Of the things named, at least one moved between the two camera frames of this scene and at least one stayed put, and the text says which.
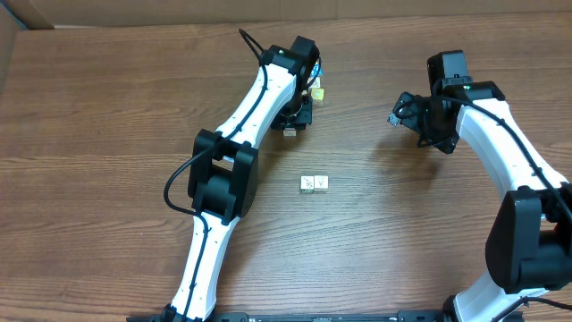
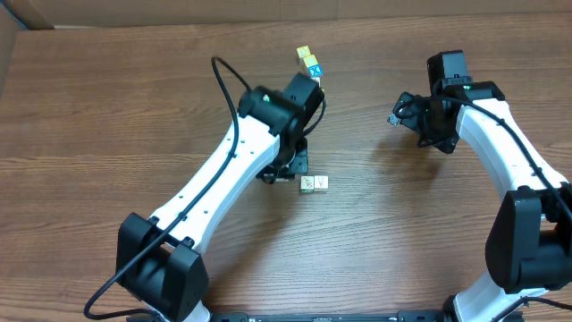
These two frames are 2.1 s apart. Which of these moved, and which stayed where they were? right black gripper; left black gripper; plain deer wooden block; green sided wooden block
Moved: left black gripper
Stayed: right black gripper; green sided wooden block; plain deer wooden block
